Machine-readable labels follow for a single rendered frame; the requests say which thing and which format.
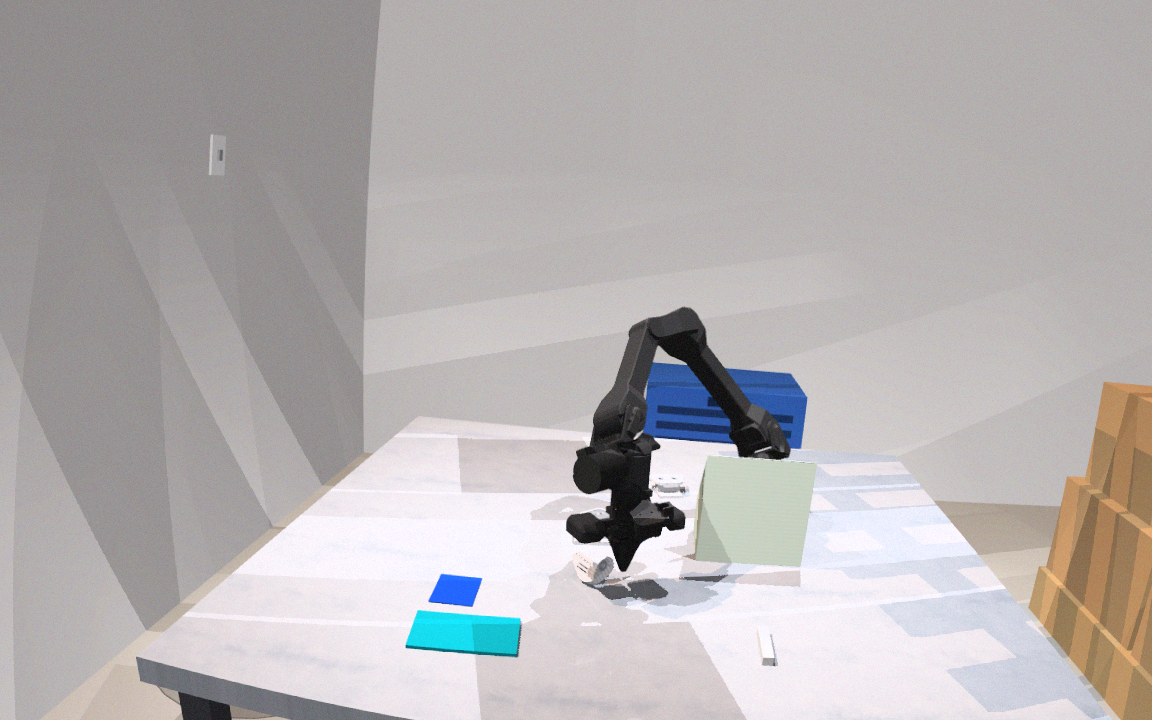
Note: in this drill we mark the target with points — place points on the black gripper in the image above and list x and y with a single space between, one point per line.
586 528

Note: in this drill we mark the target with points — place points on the white flat bar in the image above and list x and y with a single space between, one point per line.
765 646

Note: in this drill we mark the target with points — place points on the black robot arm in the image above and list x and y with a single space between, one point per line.
614 458

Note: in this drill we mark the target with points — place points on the blue rectangular plate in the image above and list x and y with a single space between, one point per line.
457 590

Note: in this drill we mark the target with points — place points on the teal rectangular plate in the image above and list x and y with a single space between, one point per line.
466 634

